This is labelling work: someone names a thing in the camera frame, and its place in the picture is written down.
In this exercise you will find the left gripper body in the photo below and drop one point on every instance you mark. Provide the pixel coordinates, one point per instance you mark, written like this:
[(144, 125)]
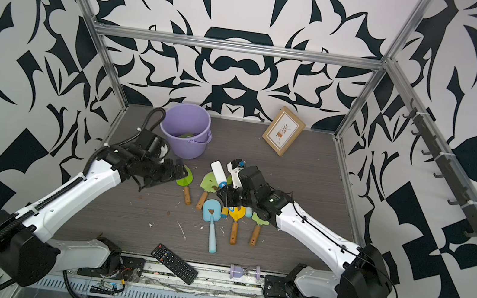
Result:
[(159, 172)]

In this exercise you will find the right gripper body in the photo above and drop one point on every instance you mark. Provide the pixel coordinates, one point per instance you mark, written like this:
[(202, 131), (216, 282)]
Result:
[(232, 196)]

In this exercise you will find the green pointed trowel back row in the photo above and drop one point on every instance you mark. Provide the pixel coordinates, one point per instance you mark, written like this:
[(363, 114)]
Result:
[(185, 183)]

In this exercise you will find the green pointed trowel row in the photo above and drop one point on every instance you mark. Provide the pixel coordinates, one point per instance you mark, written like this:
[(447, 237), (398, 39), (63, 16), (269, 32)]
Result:
[(186, 136), (185, 183)]

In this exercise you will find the white blue cleaning brush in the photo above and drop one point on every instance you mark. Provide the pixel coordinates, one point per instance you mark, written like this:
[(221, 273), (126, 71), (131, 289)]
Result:
[(219, 174)]

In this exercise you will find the green pointed trowel front row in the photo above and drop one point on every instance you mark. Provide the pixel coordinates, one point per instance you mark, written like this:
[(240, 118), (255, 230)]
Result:
[(186, 136)]

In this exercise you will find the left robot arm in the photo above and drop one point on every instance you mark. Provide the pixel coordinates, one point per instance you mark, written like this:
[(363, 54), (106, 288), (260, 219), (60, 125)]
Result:
[(28, 251)]

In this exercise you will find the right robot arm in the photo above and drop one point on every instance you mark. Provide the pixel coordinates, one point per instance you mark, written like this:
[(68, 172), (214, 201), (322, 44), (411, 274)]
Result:
[(357, 272)]

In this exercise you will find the yellow scoop trowel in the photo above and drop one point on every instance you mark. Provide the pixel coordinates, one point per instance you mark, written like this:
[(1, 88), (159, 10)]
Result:
[(236, 213)]

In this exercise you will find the light green square trowel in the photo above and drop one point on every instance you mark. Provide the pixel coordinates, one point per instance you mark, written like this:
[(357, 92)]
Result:
[(209, 184)]

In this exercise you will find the light green small trowel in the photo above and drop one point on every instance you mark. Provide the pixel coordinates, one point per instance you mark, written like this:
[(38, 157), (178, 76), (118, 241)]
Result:
[(259, 223)]

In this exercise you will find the light blue scoop trowel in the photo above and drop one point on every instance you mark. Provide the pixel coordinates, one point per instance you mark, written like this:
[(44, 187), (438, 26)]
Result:
[(212, 213)]

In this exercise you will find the purple plastic bucket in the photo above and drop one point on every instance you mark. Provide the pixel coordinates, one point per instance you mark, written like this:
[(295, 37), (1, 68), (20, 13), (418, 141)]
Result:
[(187, 118)]

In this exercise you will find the purple sand timer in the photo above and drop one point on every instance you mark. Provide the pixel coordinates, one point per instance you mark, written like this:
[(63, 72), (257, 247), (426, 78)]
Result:
[(236, 271)]

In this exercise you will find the black remote control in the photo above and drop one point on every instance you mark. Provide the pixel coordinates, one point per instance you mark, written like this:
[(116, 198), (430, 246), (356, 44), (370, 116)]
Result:
[(179, 267)]

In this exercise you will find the green trowel yellow handle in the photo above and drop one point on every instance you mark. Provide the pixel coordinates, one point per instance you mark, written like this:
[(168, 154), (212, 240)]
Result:
[(224, 212)]

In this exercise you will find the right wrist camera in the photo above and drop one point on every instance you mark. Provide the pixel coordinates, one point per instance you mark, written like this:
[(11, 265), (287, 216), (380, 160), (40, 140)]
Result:
[(234, 167)]

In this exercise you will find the wooden picture frame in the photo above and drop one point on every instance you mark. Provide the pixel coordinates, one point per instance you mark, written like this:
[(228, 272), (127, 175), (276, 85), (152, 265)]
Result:
[(283, 131)]

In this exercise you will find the wall hook rail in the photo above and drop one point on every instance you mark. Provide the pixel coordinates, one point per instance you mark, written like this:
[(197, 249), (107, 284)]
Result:
[(450, 169)]

